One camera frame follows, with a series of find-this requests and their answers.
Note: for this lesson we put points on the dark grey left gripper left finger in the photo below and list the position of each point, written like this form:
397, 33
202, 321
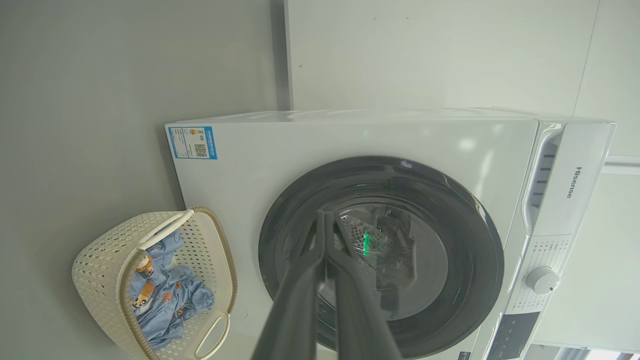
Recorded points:
295, 300

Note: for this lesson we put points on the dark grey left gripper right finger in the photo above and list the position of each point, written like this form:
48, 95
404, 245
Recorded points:
357, 310

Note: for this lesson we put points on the blue bear print garment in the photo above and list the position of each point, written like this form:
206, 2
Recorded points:
170, 305
165, 247

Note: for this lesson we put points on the round dark glass washer door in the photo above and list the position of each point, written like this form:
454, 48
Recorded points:
450, 215

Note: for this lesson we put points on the white Hisense washing machine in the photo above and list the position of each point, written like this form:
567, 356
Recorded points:
260, 160

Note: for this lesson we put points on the dark washing machine display panel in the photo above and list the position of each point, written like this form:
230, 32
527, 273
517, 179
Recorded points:
512, 335

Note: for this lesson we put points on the white washing machine control knob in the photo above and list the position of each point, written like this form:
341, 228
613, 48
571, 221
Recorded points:
542, 280

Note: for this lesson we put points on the blue energy label sticker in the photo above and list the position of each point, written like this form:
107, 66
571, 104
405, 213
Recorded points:
192, 142

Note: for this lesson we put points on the cream perforated laundry basket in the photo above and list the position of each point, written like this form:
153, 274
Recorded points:
100, 270

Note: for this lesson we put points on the white detergent drawer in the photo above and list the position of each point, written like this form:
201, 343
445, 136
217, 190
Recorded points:
575, 180

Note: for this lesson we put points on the white partition panel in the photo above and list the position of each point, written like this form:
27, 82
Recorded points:
425, 55

